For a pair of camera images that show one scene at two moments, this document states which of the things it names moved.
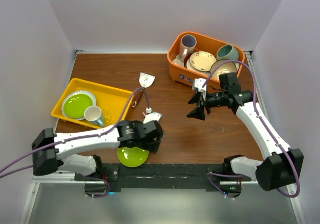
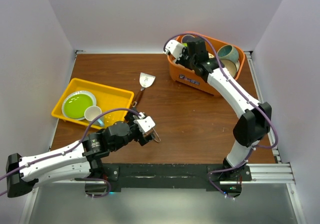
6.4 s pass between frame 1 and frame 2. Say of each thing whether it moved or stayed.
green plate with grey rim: stayed
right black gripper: moved
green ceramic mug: stayed
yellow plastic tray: stayed
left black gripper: moved
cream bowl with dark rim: stayed
